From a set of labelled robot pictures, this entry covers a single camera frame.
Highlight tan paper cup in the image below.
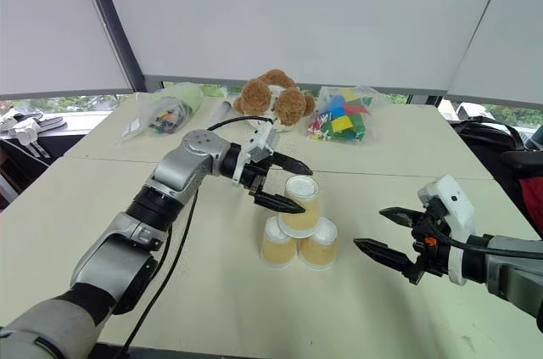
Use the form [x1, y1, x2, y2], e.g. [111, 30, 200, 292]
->
[260, 215, 299, 271]
[298, 217, 339, 272]
[278, 176, 321, 239]

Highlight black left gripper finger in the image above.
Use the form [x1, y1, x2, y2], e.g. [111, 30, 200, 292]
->
[253, 193, 307, 215]
[267, 153, 315, 177]

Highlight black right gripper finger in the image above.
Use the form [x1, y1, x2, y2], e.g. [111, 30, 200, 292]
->
[352, 238, 417, 278]
[378, 206, 426, 229]

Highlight red fabric item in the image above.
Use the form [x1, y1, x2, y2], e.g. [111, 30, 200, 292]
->
[518, 177, 543, 238]

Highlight black and white sandal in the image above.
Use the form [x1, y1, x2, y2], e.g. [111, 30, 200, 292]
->
[25, 114, 69, 132]

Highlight black backpack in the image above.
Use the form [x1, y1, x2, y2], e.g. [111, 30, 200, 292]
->
[448, 118, 543, 241]

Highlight white plastic parts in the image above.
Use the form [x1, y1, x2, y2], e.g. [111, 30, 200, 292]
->
[0, 106, 52, 160]

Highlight clear bag of small items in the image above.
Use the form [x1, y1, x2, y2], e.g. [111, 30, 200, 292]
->
[120, 82, 205, 140]

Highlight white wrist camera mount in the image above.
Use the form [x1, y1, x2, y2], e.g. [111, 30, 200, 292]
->
[232, 125, 282, 187]
[417, 174, 476, 286]

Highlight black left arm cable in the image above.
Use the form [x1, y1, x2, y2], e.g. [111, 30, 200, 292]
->
[120, 115, 277, 354]

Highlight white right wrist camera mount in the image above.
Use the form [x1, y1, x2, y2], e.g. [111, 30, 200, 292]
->
[417, 174, 476, 286]

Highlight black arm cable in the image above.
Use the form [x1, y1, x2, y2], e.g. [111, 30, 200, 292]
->
[120, 115, 277, 354]
[425, 222, 543, 259]

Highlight brown plush bear toy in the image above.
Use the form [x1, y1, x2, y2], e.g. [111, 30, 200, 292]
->
[233, 69, 317, 133]

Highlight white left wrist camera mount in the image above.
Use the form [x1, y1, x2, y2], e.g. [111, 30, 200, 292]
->
[232, 125, 282, 187]

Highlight bag of coloured blocks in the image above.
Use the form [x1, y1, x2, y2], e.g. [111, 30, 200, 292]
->
[305, 84, 383, 146]

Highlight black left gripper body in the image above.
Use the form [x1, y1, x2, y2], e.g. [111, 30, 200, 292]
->
[242, 161, 275, 201]

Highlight white box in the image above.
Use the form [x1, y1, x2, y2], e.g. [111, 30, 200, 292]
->
[455, 101, 490, 123]

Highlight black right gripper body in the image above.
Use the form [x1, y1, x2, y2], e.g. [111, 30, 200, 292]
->
[402, 201, 453, 286]

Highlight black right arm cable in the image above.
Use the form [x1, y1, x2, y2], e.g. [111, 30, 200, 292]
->
[425, 222, 543, 259]

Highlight dark window frame post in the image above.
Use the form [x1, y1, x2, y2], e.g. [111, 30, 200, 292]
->
[76, 0, 148, 93]

